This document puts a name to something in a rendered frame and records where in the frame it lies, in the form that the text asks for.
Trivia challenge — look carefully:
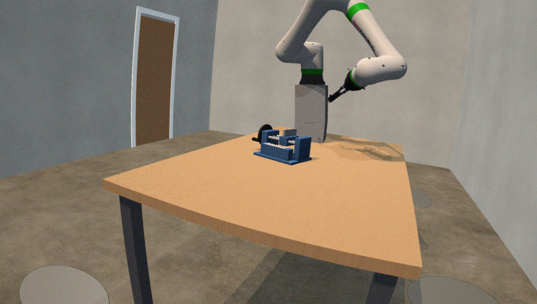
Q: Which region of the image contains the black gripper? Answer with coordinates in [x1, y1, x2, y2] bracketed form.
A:
[327, 79, 354, 103]

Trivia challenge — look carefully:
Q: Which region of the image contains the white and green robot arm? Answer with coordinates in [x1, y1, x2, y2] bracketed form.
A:
[275, 0, 407, 91]

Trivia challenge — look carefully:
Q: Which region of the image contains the blue bench vise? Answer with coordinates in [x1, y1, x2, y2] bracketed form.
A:
[252, 124, 312, 165]

